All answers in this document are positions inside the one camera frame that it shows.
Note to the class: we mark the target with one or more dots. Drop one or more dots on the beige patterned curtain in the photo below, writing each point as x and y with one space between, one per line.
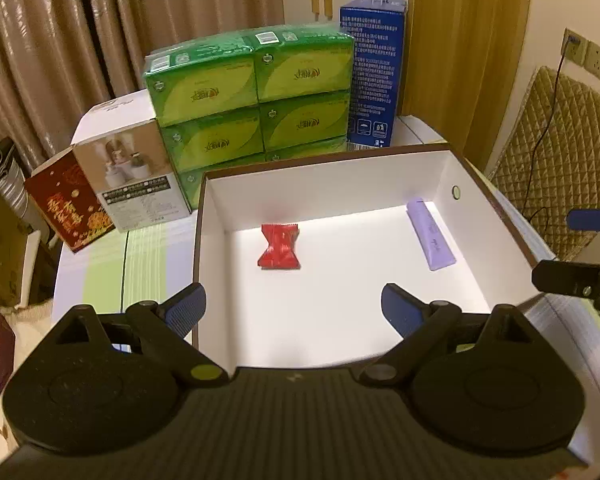
80 30

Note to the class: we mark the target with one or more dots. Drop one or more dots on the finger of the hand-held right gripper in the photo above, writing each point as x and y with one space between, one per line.
565 276
592 220

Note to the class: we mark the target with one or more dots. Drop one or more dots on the brown cardboard box white inside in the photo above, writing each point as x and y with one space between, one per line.
330 300

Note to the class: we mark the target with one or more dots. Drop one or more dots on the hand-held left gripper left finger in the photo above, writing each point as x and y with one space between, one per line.
186 307

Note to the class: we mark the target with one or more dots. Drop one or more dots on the purple tube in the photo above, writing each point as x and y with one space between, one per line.
430 235

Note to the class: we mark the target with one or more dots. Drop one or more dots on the empty wall socket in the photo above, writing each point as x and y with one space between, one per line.
599 61

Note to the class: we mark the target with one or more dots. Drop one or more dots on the green tissue multipack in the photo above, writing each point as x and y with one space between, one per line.
220 95

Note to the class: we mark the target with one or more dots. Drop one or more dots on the yellow curtain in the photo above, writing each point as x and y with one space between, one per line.
460 50

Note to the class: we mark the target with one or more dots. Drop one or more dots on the wall socket with plug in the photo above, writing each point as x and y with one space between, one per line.
575 46

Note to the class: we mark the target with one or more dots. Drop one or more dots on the red candy packet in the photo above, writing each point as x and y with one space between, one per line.
279 247

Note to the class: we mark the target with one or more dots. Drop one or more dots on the red gold printed box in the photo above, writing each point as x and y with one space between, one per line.
65 200

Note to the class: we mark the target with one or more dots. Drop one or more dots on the tall blue carton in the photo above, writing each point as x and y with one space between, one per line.
375 65

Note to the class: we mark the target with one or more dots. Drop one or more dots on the brown cardboard carton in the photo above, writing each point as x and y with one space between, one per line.
0 250

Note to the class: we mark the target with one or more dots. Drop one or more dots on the stack of metal bowls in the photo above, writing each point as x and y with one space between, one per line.
10 185

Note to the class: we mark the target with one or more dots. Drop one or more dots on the white product box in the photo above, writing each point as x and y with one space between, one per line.
125 160

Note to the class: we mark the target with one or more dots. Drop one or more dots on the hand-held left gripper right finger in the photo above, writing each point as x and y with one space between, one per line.
402 310

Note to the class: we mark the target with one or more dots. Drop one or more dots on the plaid cloth covered desktop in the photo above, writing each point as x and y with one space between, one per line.
130 270

